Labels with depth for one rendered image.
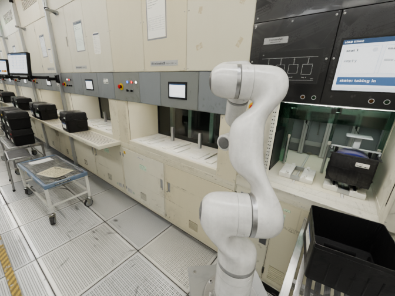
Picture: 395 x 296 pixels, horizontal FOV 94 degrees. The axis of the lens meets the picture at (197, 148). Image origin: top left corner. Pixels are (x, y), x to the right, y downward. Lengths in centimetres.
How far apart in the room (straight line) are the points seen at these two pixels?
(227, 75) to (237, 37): 75
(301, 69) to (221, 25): 56
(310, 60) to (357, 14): 22
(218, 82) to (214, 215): 36
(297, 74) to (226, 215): 85
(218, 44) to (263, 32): 29
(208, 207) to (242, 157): 16
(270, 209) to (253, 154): 15
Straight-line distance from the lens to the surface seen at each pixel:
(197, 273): 89
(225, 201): 53
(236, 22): 133
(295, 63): 116
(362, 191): 151
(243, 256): 63
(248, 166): 52
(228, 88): 56
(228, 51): 131
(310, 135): 208
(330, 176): 143
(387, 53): 114
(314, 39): 116
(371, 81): 113
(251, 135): 52
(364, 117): 164
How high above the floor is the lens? 148
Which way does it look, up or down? 19 degrees down
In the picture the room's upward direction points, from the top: 2 degrees clockwise
